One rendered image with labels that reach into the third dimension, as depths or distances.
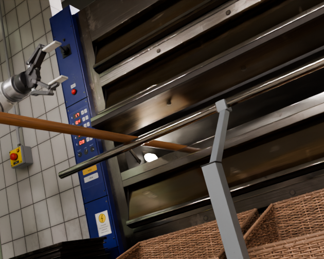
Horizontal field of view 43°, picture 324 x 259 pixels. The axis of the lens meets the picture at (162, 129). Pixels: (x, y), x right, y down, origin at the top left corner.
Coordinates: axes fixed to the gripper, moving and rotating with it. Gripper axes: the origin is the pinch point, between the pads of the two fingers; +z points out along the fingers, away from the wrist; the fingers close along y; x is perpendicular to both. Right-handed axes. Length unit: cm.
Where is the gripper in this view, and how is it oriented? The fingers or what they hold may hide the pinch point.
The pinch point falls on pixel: (59, 60)
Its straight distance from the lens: 147.6
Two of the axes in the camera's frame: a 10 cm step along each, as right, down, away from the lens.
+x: -5.4, -1.3, -8.3
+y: 2.4, 9.3, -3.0
